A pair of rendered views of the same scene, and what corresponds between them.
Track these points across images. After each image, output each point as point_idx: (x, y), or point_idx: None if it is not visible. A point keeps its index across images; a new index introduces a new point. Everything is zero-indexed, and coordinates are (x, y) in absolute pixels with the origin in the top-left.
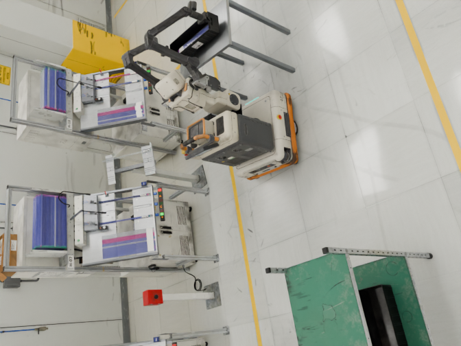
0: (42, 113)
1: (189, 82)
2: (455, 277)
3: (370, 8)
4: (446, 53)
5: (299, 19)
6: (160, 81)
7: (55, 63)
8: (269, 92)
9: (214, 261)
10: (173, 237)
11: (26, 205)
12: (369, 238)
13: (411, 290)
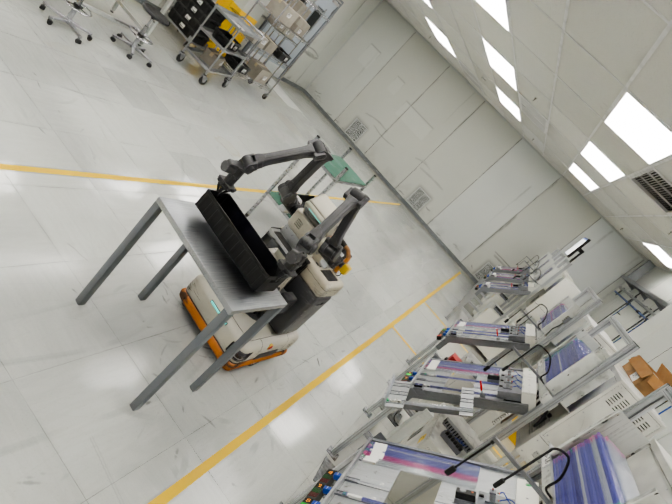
0: (608, 434)
1: (302, 207)
2: (248, 207)
3: (63, 196)
4: (118, 163)
5: (58, 282)
6: (334, 206)
7: None
8: (203, 279)
9: (371, 414)
10: (409, 435)
11: (615, 376)
12: None
13: (278, 192)
